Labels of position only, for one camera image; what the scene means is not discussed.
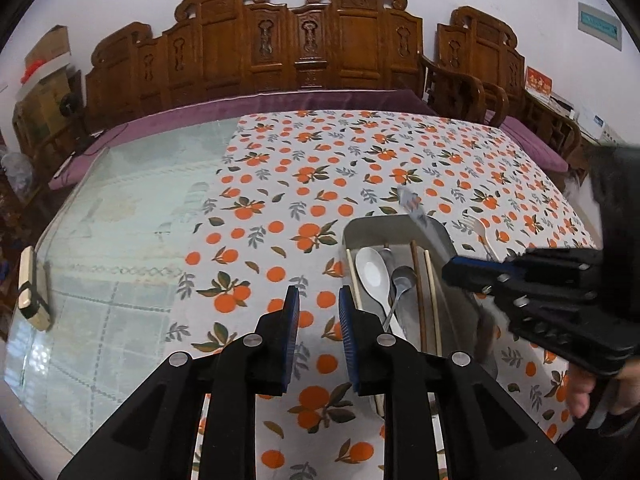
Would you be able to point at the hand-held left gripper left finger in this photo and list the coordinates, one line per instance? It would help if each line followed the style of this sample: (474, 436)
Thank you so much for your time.
(292, 330)

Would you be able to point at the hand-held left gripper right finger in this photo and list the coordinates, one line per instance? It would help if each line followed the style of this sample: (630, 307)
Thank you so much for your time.
(346, 332)

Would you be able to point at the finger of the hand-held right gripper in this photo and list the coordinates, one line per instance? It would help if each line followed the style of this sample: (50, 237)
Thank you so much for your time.
(550, 320)
(550, 265)

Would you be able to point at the light wooden chopstick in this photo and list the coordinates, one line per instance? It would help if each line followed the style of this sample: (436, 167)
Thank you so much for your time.
(353, 280)
(433, 300)

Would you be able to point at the white ceramic spoon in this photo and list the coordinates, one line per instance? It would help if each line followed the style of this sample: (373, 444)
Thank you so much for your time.
(372, 271)

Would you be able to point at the dark brown wooden chopstick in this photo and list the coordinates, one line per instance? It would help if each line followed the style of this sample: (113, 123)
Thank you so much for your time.
(417, 290)

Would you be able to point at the grey utensil tray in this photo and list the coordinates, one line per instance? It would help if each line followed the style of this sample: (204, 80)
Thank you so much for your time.
(465, 305)

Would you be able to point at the metal fork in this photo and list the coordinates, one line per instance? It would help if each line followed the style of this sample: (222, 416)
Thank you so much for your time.
(417, 215)

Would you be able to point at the person's right hand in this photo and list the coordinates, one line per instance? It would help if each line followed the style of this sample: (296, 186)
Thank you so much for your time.
(580, 390)

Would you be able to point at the white plastic fork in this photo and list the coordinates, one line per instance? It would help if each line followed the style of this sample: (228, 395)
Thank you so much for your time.
(482, 235)

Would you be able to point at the white box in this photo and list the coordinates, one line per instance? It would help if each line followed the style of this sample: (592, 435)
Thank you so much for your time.
(602, 122)

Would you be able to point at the purple armchair cushion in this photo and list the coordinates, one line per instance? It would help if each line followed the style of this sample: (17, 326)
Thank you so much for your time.
(530, 142)

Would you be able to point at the orange print tablecloth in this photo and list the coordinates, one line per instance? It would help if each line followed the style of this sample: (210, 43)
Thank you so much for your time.
(300, 185)

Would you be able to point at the carved wooden armchair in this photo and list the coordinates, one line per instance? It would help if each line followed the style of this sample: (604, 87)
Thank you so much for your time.
(480, 55)

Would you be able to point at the purple bench cushion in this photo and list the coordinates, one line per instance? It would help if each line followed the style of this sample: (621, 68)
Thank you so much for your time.
(200, 115)

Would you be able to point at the beige table corner guard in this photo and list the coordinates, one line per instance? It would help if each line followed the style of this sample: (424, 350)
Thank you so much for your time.
(32, 287)

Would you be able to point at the carved wooden bench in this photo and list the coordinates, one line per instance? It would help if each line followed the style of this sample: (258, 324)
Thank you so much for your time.
(280, 45)

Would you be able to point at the clear plastic bag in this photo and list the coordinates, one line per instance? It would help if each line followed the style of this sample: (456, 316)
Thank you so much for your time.
(15, 172)

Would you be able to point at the wooden side cabinet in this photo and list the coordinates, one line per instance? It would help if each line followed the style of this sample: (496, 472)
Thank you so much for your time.
(45, 115)

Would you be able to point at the cardboard box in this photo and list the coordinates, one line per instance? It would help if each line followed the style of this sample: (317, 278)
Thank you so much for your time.
(47, 52)

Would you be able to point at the red wall poster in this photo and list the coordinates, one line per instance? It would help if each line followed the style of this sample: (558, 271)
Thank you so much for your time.
(538, 81)

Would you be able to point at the grey wall panel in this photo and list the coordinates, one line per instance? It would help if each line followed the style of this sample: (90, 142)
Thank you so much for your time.
(600, 26)

